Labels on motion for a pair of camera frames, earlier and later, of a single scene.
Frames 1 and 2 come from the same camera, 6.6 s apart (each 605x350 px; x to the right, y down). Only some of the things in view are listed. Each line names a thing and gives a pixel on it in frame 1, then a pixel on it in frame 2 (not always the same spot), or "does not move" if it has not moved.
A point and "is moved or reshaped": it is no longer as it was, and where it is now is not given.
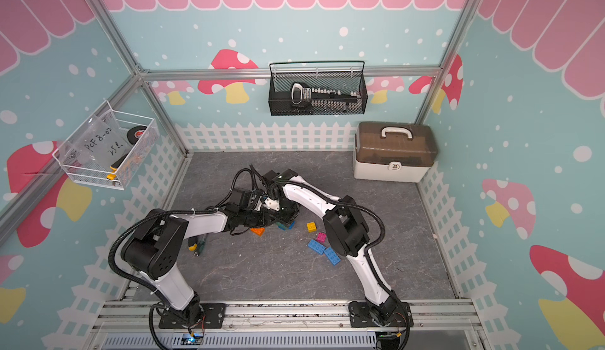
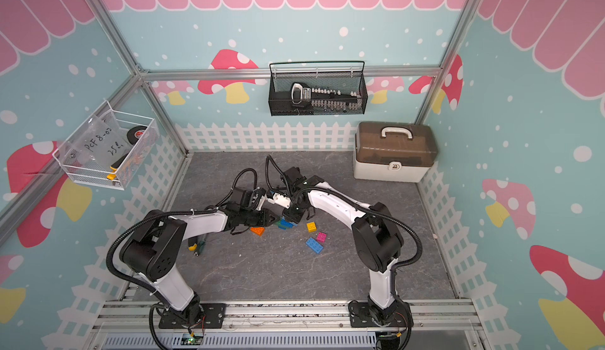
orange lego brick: [260, 231] does not move
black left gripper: [264, 219] does not move
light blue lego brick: [333, 258] is moved or reshaped
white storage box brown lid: [394, 151] does not move
